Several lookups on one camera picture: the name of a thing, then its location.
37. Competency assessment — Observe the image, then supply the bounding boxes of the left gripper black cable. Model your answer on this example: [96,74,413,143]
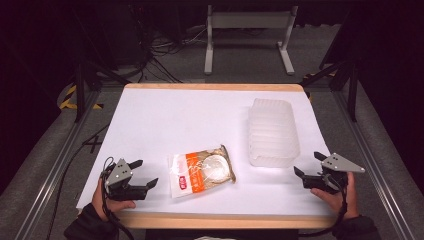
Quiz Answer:
[100,156,135,240]

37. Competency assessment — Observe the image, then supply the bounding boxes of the person's left hand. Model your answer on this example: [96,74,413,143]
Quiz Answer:
[91,178,137,222]

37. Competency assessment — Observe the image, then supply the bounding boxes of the dark equipment cabinet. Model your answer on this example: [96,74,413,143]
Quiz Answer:
[98,2,146,68]

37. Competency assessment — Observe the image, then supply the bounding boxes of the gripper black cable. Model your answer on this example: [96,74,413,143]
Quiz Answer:
[298,181,350,238]
[100,156,135,240]

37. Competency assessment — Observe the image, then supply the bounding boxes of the translucent plastic container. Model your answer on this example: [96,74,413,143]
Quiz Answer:
[247,97,301,168]

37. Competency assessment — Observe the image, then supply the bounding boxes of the bundle of floor cables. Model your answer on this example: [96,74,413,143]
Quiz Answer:
[132,23,208,84]

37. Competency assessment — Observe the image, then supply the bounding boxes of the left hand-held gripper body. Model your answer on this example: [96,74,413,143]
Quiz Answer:
[104,158,150,202]

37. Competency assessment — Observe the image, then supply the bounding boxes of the white metal stand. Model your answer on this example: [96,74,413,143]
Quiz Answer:
[203,4,300,76]

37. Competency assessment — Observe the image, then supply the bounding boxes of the aluminium floor rail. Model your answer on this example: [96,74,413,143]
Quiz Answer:
[13,89,102,240]
[332,89,418,240]

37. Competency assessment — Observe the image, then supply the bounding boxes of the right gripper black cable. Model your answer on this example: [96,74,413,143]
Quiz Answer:
[298,181,350,238]

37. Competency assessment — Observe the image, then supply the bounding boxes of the yellow black hazard tape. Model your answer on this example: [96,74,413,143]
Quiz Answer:
[58,84,105,111]

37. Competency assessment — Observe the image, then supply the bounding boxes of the orange and white food packet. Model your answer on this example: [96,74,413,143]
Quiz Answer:
[167,144,237,199]

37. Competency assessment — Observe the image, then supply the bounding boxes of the black floor cable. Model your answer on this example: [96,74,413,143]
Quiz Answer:
[45,123,111,240]

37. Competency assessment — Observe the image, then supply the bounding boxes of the person's right hand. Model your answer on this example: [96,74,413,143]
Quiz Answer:
[309,171,360,221]

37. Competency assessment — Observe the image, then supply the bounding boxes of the wooden table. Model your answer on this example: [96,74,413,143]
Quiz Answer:
[76,83,338,231]

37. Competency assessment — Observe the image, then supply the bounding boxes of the black metal stand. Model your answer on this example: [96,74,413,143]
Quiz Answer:
[73,59,132,123]
[299,59,360,123]

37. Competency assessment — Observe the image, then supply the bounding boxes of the white table sheet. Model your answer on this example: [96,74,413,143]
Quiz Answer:
[76,87,335,216]

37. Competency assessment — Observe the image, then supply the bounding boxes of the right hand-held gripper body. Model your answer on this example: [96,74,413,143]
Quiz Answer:
[301,152,366,195]

